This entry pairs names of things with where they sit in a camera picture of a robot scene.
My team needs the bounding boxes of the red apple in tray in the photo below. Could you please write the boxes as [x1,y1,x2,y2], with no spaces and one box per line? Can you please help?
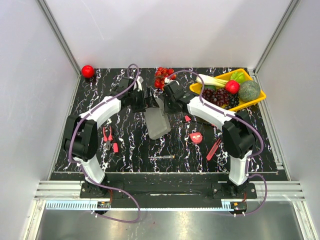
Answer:
[224,80,240,94]

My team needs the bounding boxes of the black grape bunch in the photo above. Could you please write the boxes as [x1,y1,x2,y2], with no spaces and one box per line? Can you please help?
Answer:
[224,93,240,110]

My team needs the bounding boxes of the green leafy vegetable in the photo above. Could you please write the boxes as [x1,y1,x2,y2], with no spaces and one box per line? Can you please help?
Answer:
[230,71,246,84]

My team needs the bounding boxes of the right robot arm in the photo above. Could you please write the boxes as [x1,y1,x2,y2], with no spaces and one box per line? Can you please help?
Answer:
[163,80,264,198]

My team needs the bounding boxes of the red cherry bunch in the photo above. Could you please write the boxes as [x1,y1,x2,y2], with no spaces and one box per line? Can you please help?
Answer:
[154,67,177,90]

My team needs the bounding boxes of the red utility knife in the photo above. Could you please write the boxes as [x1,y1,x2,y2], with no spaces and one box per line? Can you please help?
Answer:
[206,138,222,161]

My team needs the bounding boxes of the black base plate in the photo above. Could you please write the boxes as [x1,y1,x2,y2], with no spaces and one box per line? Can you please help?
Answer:
[46,175,276,212]

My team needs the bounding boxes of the clear test pen screwdriver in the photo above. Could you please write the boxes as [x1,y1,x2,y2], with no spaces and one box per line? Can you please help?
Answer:
[148,155,175,160]

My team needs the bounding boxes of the red tape measure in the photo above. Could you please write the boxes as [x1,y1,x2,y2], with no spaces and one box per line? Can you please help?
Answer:
[189,132,203,144]

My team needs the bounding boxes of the red apple in corner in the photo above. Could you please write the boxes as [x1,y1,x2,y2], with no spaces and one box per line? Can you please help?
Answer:
[81,65,95,79]

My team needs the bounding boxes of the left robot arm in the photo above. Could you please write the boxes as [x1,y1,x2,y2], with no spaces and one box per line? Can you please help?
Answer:
[61,76,159,198]

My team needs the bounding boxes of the dark red grape bunch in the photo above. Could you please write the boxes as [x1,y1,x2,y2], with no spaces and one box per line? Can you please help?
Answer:
[202,88,230,107]

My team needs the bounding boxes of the green avocado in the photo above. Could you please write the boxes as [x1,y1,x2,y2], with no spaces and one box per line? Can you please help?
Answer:
[204,85,217,91]

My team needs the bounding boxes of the green cantaloupe melon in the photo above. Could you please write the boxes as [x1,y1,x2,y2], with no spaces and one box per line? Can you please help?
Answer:
[238,80,261,102]

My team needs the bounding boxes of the red handled pliers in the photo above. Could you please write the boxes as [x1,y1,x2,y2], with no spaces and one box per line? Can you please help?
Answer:
[102,125,113,151]

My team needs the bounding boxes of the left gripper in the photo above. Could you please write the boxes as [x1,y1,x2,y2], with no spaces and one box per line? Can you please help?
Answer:
[128,86,159,113]

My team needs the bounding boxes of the white green leek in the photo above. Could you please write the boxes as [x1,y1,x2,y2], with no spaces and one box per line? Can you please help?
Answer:
[196,74,229,88]

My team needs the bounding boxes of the red hex key set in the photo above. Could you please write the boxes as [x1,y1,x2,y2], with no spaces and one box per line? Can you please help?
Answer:
[184,115,192,123]

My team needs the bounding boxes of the grey plastic tool case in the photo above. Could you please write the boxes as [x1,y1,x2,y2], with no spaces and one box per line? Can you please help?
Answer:
[144,98,171,140]

